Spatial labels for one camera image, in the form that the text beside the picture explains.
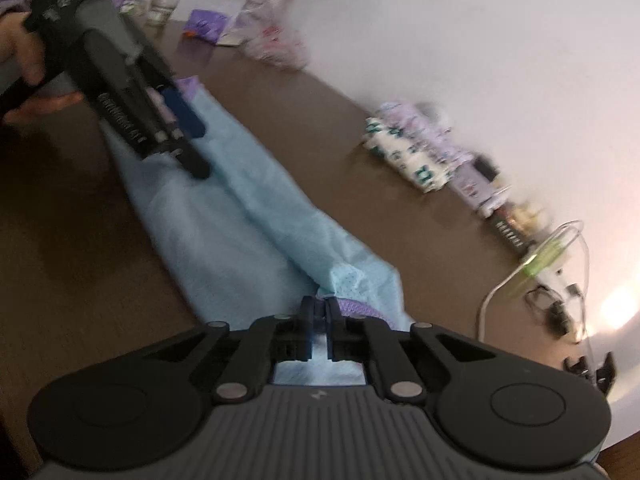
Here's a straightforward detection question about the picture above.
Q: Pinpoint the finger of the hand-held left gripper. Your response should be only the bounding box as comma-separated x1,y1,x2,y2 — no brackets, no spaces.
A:
149,127,212,182
160,85,207,141

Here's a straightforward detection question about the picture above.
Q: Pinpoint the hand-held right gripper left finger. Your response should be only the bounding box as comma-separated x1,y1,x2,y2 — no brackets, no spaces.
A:
142,296,314,405

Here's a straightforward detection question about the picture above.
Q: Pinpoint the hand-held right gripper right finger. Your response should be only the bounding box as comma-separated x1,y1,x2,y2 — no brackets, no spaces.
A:
325,296,500,406

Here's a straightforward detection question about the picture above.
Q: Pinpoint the pink and blue mesh garment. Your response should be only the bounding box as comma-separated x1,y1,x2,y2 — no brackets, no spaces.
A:
102,76,416,386

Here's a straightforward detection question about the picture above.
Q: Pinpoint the person's left hand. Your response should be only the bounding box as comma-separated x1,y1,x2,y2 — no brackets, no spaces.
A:
0,10,85,126

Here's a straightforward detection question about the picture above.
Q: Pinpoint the purple tissue pack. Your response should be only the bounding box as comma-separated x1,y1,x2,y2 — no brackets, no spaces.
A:
185,8,228,43

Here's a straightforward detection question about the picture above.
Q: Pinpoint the clear drinking glass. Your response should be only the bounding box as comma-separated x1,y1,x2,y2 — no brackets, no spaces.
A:
146,0,185,26

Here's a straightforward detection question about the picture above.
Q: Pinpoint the clear plastic bag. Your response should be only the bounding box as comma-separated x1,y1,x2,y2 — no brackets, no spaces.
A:
242,22,311,71

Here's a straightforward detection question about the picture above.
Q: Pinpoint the pale patterned vase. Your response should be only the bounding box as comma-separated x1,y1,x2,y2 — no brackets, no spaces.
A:
240,0,296,46

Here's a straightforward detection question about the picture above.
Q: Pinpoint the folded green flower print cloth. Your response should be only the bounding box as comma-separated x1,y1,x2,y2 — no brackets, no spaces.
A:
364,117,453,193

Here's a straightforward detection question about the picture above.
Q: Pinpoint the white flat box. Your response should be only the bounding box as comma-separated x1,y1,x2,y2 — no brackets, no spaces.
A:
447,165,511,218

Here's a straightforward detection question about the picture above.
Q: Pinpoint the dark printed box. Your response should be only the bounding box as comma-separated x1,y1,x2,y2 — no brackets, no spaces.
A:
492,210,538,253

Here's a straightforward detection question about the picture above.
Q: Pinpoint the folded pink floral cloth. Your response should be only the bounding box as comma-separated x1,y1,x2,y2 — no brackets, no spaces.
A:
377,101,473,171

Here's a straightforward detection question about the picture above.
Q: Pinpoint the green spray bottle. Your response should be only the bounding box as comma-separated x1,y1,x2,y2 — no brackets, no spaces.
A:
520,237,571,276

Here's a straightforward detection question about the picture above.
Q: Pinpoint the black and white small box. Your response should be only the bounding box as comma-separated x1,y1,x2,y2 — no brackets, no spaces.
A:
472,156,501,183

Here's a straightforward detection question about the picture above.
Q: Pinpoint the thick white cable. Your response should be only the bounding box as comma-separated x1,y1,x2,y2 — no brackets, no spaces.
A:
476,220,586,341

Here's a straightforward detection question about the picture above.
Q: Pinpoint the black cable with adapter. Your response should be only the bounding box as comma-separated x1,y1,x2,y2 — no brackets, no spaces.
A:
525,282,583,336

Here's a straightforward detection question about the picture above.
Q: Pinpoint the thin grey cable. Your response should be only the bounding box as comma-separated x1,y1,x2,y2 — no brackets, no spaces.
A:
565,225,601,361

